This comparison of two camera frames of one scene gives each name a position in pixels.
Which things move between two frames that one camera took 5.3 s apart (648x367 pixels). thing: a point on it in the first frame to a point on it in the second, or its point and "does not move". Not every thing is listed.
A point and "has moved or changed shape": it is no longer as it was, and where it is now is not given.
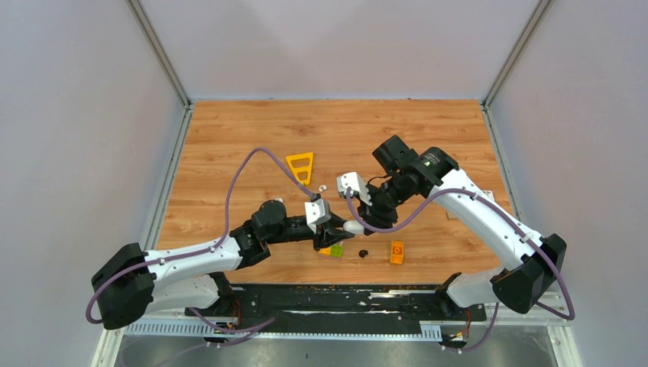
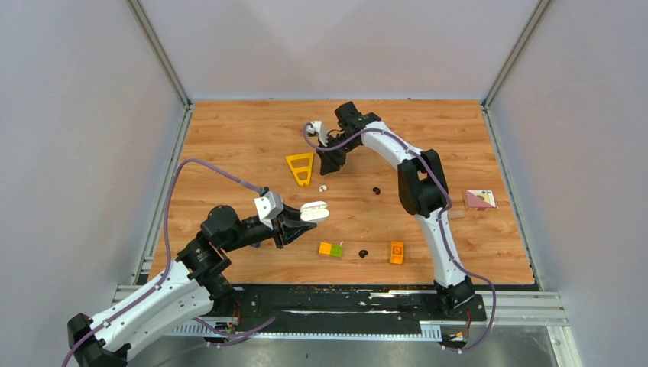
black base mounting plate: x=428 y=303 does not move
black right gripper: x=374 y=216 to x=331 y=161
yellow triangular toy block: x=296 y=170 does not move
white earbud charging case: x=354 y=227 has moved or changed shape
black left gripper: x=331 y=236 to x=293 y=226
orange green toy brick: x=335 y=252 does not move
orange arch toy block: x=396 y=252 does not move
